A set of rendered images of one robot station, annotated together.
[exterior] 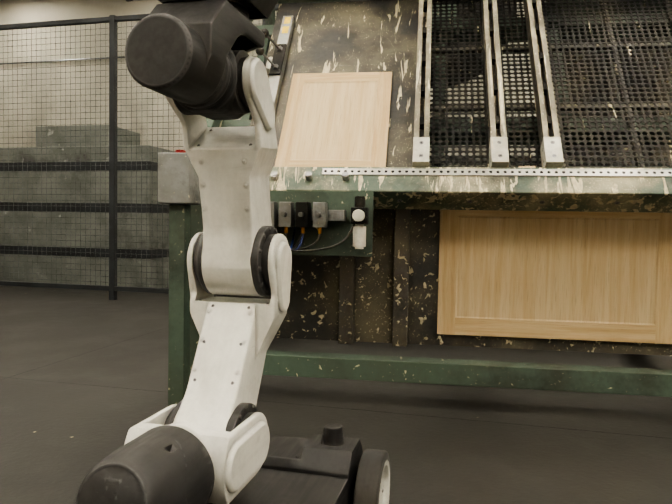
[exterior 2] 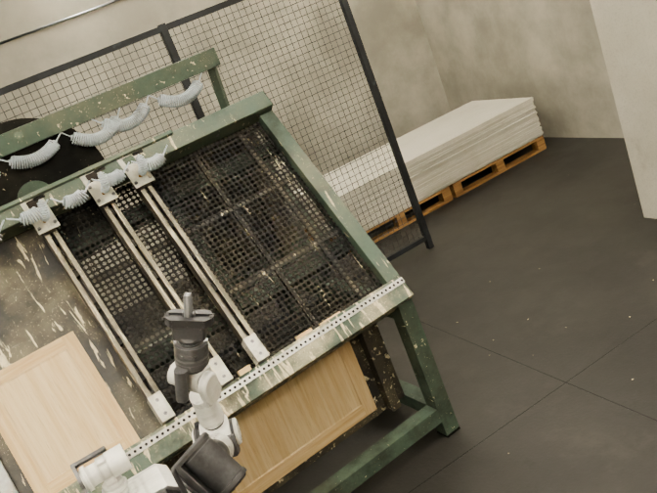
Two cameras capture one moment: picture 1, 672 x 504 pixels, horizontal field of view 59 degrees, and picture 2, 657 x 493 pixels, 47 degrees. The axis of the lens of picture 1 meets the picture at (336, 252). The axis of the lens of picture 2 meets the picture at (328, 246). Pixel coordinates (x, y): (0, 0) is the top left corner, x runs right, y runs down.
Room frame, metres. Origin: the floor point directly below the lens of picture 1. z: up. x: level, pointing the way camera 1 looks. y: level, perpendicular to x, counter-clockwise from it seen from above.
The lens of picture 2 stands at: (-0.59, 0.55, 2.27)
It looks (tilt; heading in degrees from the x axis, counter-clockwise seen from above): 18 degrees down; 326
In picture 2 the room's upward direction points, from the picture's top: 22 degrees counter-clockwise
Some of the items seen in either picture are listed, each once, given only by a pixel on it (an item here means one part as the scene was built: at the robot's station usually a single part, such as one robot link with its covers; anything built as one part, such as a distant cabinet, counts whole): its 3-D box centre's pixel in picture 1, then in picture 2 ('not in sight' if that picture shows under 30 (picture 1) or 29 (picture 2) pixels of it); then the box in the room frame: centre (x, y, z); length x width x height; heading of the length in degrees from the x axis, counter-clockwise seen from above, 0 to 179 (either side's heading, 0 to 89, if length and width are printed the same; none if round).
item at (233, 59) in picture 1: (215, 82); not in sight; (1.10, 0.22, 0.94); 0.14 x 0.13 x 0.12; 76
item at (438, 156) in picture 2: not in sight; (417, 170); (4.91, -4.57, 0.28); 2.46 x 1.04 x 0.55; 76
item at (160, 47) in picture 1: (199, 56); not in sight; (1.04, 0.24, 0.97); 0.28 x 0.13 x 0.18; 166
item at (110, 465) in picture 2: not in sight; (109, 470); (1.12, 0.21, 1.44); 0.10 x 0.07 x 0.09; 76
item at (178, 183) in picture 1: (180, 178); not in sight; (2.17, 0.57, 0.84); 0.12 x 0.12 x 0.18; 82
